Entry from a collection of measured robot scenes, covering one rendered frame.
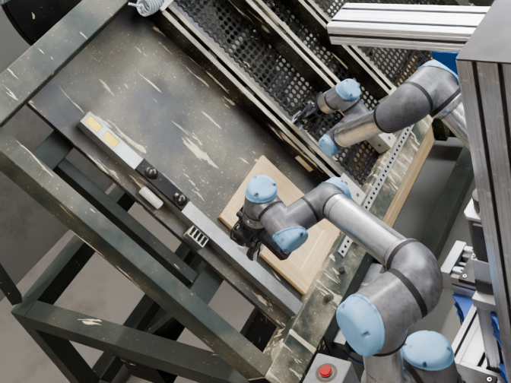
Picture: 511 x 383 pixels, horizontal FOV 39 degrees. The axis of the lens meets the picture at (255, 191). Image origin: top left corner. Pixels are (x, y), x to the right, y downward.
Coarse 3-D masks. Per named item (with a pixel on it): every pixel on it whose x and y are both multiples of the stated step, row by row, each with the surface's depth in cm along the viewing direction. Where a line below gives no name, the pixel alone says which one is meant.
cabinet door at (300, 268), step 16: (272, 176) 257; (240, 192) 247; (288, 192) 258; (224, 208) 244; (320, 224) 262; (320, 240) 260; (272, 256) 246; (304, 256) 254; (320, 256) 258; (288, 272) 248; (304, 272) 252; (304, 288) 250
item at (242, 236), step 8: (240, 208) 188; (240, 216) 187; (240, 224) 190; (232, 232) 192; (240, 232) 191; (248, 232) 191; (256, 232) 185; (240, 240) 194; (248, 240) 190; (256, 240) 190; (256, 248) 192
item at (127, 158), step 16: (80, 128) 223; (128, 160) 225; (176, 208) 230; (192, 208) 232; (192, 224) 232; (208, 224) 234; (208, 240) 234; (224, 240) 235; (224, 256) 237; (240, 256) 237; (240, 272) 239; (256, 272) 238; (272, 288) 240; (288, 304) 241
